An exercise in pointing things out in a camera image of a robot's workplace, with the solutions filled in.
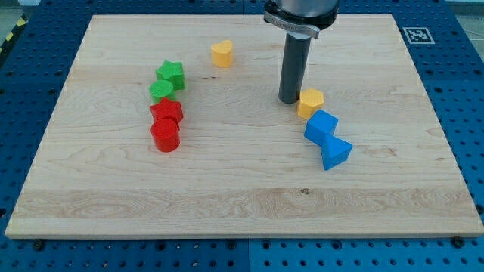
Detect red cylinder block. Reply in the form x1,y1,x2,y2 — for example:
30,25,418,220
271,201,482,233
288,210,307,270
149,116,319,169
150,118,181,153

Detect white fiducial marker tag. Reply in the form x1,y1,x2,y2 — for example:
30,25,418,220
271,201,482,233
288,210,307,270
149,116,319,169
402,26,435,45

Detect yellow hexagon block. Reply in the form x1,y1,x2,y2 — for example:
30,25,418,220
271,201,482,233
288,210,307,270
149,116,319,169
297,88,324,119

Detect blue cube block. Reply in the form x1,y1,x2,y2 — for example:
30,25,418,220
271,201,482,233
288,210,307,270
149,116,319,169
304,110,339,146

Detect blue triangle block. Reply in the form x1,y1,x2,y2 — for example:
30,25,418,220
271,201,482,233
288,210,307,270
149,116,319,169
321,134,353,171

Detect red star block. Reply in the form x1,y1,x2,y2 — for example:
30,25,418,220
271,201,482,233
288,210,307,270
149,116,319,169
150,97,184,123

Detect green cylinder block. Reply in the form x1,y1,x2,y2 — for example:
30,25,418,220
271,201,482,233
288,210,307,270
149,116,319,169
149,80,176,104

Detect light wooden board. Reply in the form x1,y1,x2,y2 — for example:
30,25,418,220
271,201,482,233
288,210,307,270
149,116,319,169
5,14,483,239

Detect yellow heart block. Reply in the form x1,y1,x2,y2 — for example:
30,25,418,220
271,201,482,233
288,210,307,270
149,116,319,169
210,39,233,68

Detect green star block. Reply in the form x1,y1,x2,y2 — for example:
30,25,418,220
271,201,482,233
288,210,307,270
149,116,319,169
155,60,185,91

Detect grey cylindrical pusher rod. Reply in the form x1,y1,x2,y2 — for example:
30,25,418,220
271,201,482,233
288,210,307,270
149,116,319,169
278,33,312,104

